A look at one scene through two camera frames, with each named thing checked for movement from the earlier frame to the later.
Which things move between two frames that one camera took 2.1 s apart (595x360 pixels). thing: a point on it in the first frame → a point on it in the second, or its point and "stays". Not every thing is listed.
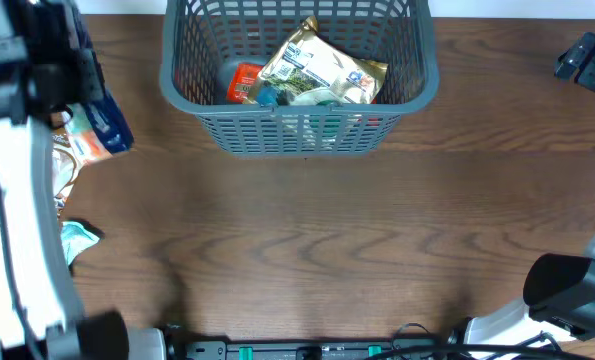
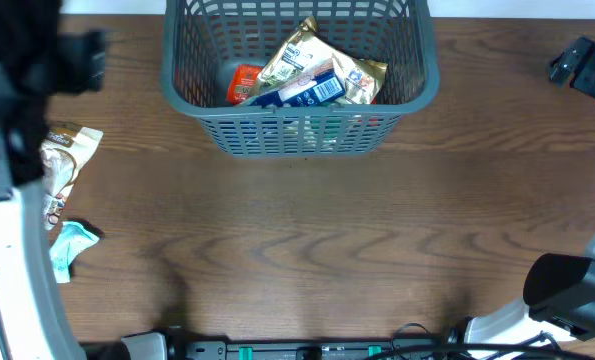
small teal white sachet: x=75 y=238 stays
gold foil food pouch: x=308 y=59 stays
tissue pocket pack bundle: x=97 y=129 → x=316 y=83
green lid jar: x=324 y=126 stays
